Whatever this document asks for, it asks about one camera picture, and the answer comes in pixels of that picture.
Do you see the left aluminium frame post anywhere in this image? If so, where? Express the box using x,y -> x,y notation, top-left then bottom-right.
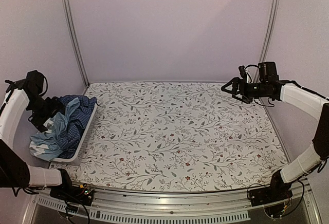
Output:
62,0 -> 90,87

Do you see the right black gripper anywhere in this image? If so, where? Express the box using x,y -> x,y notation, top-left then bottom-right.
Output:
221,77 -> 268,104

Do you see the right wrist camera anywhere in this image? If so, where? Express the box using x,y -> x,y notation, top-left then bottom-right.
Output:
238,65 -> 253,83

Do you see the white plastic laundry basket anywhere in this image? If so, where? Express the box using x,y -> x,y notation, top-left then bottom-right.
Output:
52,104 -> 98,165

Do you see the light blue t-shirt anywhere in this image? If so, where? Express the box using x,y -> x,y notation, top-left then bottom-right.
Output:
29,97 -> 80,162

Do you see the front aluminium rail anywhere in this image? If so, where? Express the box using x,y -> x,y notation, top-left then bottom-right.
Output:
23,179 -> 322,223

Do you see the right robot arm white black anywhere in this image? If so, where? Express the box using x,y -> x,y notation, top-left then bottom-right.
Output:
221,62 -> 328,201

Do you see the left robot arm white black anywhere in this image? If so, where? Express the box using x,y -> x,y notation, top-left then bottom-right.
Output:
1,70 -> 77,200

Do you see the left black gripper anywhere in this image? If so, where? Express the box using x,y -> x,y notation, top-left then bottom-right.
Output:
27,94 -> 64,132

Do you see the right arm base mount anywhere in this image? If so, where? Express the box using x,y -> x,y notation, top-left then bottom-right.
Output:
246,183 -> 293,207

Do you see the aluminium frame post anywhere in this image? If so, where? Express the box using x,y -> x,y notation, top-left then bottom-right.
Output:
258,0 -> 283,67
62,0 -> 90,87

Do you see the right aluminium frame post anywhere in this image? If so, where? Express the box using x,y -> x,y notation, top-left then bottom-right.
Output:
258,0 -> 283,67

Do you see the floral patterned table mat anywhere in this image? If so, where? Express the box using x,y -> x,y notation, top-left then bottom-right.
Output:
51,83 -> 287,192

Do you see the dark blue checkered shirt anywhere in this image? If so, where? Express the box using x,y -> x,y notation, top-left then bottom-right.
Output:
57,95 -> 97,159

